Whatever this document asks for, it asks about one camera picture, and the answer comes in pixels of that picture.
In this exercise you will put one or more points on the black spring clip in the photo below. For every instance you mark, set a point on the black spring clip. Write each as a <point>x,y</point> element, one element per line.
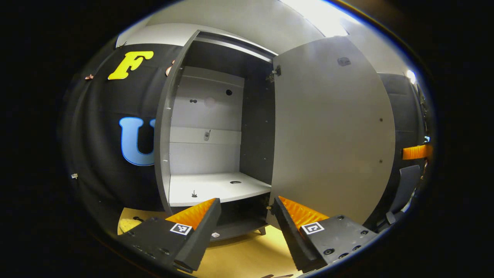
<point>121,44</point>

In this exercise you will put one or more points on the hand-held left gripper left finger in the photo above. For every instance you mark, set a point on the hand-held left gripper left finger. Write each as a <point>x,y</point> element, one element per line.
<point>198,239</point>

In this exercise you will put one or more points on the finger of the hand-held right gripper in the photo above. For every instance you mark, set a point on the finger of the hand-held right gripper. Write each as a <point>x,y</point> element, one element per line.
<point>417,152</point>

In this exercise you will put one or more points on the long ceiling light panel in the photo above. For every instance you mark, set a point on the long ceiling light panel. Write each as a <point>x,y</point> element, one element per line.
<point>320,15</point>

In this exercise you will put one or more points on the beige cabinet door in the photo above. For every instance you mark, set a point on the beige cabinet door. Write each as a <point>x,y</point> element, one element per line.
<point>332,135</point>

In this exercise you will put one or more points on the dark grey cabinet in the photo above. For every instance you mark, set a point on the dark grey cabinet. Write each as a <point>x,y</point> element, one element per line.
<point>256,127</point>

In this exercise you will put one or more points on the metal door hinge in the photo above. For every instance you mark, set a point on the metal door hinge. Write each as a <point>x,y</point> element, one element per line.
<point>270,208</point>
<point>276,72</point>

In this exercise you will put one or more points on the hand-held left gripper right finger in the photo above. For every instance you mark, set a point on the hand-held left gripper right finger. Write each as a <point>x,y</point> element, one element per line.
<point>291,235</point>

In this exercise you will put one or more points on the black backdrop cloth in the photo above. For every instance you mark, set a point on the black backdrop cloth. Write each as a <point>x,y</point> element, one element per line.
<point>100,154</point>

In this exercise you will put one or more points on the white cabinet shelf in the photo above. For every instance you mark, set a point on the white cabinet shelf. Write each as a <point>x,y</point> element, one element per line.
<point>216,193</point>

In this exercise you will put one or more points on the small ceiling light panel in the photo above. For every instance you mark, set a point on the small ceiling light panel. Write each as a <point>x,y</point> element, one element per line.
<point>411,76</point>

